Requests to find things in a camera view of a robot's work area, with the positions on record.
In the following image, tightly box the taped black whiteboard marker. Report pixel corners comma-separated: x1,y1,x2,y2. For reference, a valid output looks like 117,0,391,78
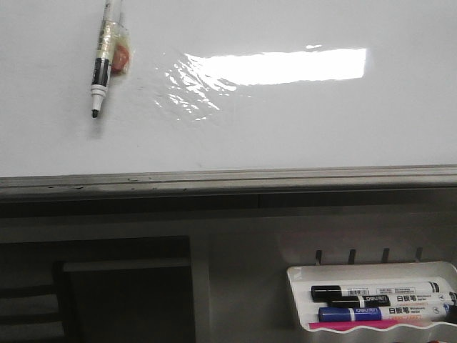
90,1,131,119

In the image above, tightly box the white whiteboard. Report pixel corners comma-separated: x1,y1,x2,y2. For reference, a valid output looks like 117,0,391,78
1,1,456,177

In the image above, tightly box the metal hook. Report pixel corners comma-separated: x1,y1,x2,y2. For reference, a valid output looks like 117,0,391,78
315,249,323,266
348,249,356,265
381,248,390,264
414,247,423,263

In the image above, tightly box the white plastic marker tray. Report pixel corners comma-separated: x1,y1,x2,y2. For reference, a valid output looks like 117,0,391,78
286,262,456,342

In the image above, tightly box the upper black capped marker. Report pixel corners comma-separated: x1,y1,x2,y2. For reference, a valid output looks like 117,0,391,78
311,281,441,302

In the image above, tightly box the black capped marker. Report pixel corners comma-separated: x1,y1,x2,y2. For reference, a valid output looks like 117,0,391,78
311,281,441,302
327,292,456,308

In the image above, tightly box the pink marker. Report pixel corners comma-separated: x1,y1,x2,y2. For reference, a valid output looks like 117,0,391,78
308,319,431,332

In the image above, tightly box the middle black capped marker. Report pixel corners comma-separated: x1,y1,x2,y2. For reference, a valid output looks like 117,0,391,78
327,292,456,308

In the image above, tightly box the blue capped marker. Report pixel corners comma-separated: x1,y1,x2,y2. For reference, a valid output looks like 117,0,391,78
318,304,451,322

